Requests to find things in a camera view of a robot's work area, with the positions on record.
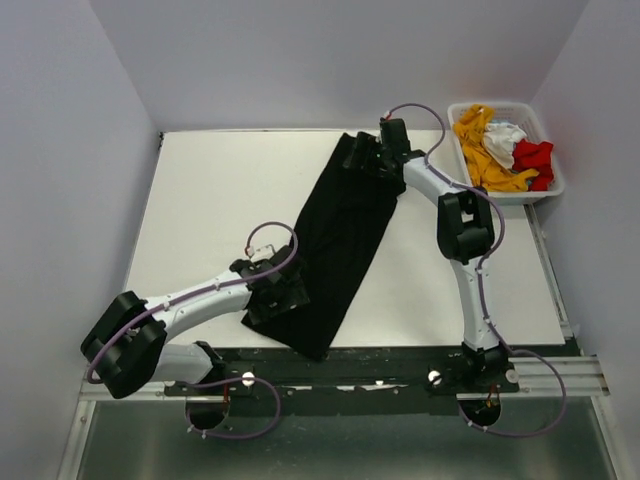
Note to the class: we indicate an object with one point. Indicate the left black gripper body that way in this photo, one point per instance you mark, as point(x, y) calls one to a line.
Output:
point(287, 299)

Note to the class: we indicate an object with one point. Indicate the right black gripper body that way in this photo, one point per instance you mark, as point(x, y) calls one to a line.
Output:
point(376, 158)

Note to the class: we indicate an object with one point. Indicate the black t shirt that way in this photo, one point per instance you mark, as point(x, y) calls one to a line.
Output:
point(339, 230)

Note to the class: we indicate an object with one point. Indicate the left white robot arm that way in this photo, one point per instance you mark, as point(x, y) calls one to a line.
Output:
point(132, 342)

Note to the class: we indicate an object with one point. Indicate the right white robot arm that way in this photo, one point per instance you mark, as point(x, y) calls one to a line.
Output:
point(464, 232)

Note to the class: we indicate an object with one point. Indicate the yellow t shirt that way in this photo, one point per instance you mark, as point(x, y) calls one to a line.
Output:
point(484, 170)

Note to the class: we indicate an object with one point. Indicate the white t shirt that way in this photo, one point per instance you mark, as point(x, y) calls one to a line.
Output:
point(500, 140)

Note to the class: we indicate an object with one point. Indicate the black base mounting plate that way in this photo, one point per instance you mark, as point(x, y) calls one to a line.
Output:
point(352, 381)

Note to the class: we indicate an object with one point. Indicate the red t shirt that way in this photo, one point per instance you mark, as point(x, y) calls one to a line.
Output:
point(538, 157)

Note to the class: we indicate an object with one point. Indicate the white plastic laundry basket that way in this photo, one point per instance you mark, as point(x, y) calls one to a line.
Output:
point(522, 115)

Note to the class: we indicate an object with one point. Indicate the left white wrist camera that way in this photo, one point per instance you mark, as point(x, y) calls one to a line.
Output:
point(257, 254)

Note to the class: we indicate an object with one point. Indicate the aluminium frame rail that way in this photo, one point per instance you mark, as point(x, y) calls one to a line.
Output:
point(549, 429)

